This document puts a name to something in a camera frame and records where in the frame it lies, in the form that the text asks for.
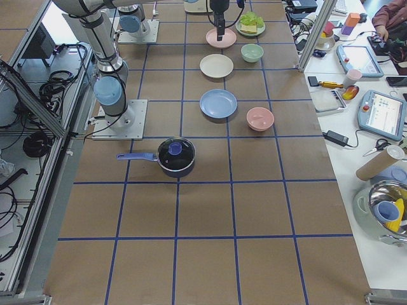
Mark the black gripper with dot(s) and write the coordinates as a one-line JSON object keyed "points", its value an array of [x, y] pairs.
{"points": [[219, 7]]}

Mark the blue plate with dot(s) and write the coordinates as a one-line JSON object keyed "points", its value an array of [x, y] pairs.
{"points": [[218, 103]]}

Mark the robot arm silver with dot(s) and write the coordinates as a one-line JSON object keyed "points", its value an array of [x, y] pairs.
{"points": [[136, 11], [90, 25]]}

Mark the green plate with sandwich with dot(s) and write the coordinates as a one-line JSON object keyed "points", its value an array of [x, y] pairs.
{"points": [[250, 30]]}

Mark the sandwich with lettuce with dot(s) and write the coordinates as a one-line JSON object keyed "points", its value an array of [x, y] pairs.
{"points": [[250, 18]]}

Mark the white appliance at top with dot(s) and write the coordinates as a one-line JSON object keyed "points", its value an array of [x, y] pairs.
{"points": [[197, 6]]}

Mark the cream white plate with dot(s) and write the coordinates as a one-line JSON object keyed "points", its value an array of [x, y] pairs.
{"points": [[216, 66]]}

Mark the green bowl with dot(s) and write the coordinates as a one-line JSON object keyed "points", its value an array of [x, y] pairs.
{"points": [[251, 52]]}

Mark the pink bowl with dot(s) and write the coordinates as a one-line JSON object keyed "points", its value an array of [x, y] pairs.
{"points": [[260, 119]]}

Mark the kitchen scale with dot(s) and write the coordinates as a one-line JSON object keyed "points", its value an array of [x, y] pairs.
{"points": [[327, 101]]}

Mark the purple orange toy blocks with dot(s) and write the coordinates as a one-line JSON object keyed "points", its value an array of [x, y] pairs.
{"points": [[351, 21]]}

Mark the blue saucepan with lid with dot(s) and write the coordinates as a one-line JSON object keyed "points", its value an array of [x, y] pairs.
{"points": [[175, 156]]}

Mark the white cup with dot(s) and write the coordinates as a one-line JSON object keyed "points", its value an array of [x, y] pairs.
{"points": [[351, 78]]}

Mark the upper teach pendant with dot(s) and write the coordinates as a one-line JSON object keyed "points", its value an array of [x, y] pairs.
{"points": [[360, 58]]}

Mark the teach pendant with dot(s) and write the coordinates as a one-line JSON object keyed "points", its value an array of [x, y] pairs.
{"points": [[382, 114], [360, 58]]}

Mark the toy mango fruit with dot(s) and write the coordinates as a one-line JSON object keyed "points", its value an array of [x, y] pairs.
{"points": [[350, 92]]}

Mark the black power adapter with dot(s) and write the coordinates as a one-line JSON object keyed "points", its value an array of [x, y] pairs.
{"points": [[336, 138]]}

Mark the black control box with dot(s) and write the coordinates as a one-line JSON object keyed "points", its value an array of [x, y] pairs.
{"points": [[41, 45]]}

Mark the lower teach pendant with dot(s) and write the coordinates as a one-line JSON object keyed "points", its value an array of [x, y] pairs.
{"points": [[382, 114]]}

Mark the scissors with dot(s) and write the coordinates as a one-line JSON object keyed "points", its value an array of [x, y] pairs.
{"points": [[380, 145]]}

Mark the cardboard tube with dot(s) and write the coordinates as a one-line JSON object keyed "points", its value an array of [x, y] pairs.
{"points": [[379, 163]]}

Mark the steel mixing bowl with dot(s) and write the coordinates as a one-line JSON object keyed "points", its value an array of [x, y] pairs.
{"points": [[399, 190]]}

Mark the blue cup in bowl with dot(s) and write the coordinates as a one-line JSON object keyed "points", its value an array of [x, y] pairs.
{"points": [[387, 211]]}

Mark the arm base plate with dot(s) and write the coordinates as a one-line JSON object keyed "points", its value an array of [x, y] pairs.
{"points": [[129, 126], [134, 31]]}

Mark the aluminium frame post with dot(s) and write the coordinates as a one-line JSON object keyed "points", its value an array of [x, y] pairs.
{"points": [[320, 22]]}

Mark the yellow handled screwdriver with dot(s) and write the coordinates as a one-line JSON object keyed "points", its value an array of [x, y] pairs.
{"points": [[328, 84]]}

